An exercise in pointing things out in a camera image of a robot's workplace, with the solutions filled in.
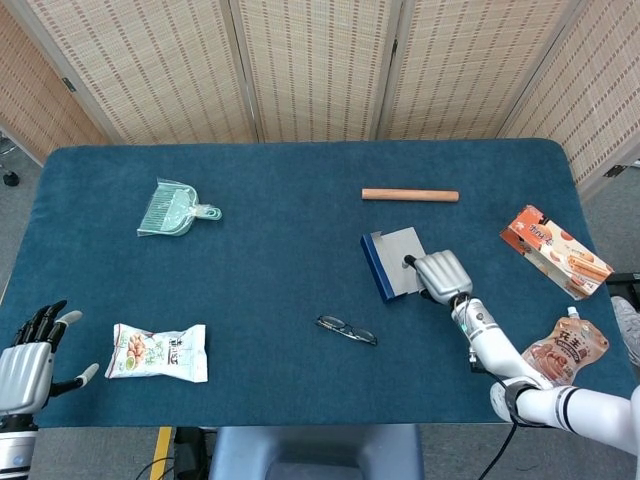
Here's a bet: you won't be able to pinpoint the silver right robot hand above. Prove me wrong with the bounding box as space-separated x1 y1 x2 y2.
403 249 474 307

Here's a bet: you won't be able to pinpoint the wooden rolling pin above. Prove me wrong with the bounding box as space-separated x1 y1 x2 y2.
361 187 460 205

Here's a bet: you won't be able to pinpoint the thin metal eyeglasses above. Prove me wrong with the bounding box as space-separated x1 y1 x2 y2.
314 314 379 347

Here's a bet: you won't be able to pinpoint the woven bamboo folding screen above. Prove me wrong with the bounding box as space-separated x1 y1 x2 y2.
0 0 640 201

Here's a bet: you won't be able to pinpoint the brown spout pouch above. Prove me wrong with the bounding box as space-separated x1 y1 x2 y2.
519 306 611 389

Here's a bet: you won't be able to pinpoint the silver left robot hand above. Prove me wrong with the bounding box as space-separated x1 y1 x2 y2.
0 299 100 416

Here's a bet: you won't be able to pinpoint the white snack bag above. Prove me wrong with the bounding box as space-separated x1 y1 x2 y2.
103 323 209 384

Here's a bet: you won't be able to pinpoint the green dustpan in plastic bag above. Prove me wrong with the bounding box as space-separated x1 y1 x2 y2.
136 178 224 238

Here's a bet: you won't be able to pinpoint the grey-blue robot torso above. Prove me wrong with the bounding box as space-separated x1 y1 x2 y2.
207 424 426 480

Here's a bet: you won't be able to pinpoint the blue and white box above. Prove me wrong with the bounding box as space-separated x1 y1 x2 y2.
359 226 431 305

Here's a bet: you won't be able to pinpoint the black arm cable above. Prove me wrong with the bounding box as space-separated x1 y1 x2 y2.
477 382 546 480

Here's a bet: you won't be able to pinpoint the blue velvet tablecloth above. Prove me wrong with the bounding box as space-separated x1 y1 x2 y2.
0 138 634 430

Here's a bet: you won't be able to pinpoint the orange object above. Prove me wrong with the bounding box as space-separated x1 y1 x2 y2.
499 203 615 301

